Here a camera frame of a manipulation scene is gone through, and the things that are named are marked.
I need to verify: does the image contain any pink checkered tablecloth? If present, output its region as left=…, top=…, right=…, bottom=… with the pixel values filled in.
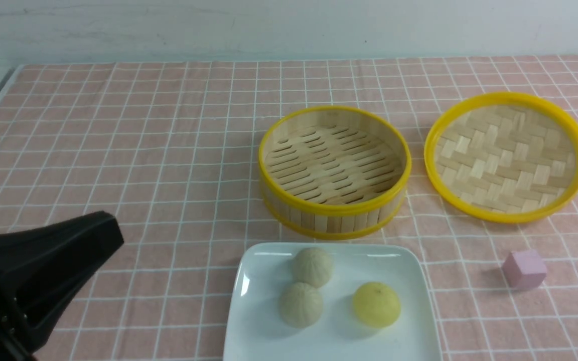
left=0, top=55, right=578, bottom=360

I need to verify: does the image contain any pink cube block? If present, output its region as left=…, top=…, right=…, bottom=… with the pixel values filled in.
left=501, top=249, right=547, bottom=290

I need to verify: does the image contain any yellow steamed bun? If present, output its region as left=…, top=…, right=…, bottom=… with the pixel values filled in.
left=352, top=282, right=401, bottom=328

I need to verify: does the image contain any yellow rimmed bamboo steamer lid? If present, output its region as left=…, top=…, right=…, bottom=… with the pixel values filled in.
left=424, top=92, right=578, bottom=224

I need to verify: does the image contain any yellow rimmed bamboo steamer basket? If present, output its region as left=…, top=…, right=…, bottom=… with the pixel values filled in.
left=257, top=106, right=411, bottom=240

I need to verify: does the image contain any pale green steamed bun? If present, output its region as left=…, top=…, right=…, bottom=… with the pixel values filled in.
left=278, top=282, right=324, bottom=329
left=291, top=247, right=335, bottom=288

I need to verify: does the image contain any white square plate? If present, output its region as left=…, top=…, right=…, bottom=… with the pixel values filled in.
left=223, top=242, right=443, bottom=360

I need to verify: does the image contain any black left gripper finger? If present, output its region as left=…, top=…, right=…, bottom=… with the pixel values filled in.
left=16, top=261, right=104, bottom=353
left=0, top=211, right=124, bottom=296

